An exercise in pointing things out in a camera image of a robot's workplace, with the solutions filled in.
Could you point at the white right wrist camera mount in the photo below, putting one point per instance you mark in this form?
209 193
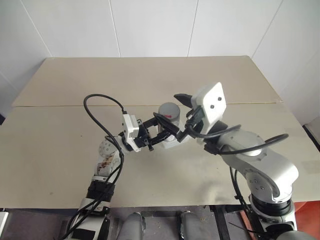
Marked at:
212 100

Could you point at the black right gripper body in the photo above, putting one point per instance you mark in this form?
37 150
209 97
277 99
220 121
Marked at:
198 116

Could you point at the grey rounded robot knee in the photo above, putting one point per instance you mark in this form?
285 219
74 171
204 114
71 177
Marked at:
187 225
133 225

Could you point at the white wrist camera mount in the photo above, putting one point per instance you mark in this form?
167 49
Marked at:
130 127
212 100

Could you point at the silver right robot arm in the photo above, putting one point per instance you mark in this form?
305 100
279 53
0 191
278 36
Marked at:
262 160

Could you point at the orange box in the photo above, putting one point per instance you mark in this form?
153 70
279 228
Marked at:
308 215

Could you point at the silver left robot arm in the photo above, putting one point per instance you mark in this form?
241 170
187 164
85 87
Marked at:
106 149

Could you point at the black metal table frame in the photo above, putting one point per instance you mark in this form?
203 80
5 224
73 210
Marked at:
220 222

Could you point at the grey jar lid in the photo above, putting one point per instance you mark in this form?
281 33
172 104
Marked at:
170 111

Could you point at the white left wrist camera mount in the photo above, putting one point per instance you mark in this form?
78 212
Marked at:
130 127

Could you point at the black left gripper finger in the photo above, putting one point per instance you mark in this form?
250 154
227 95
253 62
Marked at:
167 123
162 138

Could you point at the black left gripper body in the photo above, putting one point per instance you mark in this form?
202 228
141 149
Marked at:
143 136

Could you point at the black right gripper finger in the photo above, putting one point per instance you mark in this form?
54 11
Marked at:
183 136
185 99

